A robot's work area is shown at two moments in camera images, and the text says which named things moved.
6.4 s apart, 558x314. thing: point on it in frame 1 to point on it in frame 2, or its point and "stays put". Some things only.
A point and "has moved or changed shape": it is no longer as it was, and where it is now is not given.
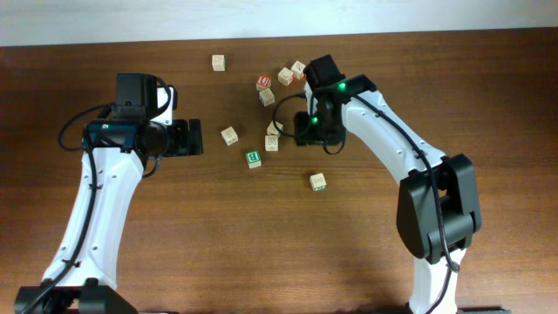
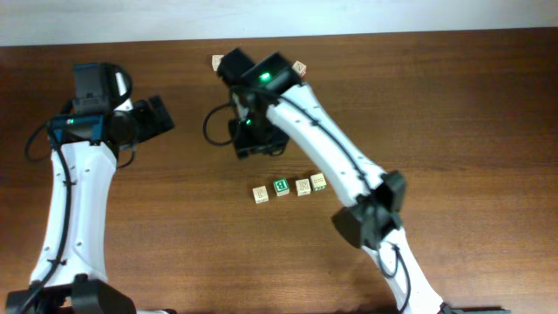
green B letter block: (254, 159) to (282, 187)
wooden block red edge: (297, 69) stays put
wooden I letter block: (318, 182) stays put
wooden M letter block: (271, 143) has moved or changed shape
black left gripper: (183, 142) to (150, 125)
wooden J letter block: (229, 135) to (261, 194)
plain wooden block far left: (219, 62) stays put
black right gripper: (304, 136) to (244, 146)
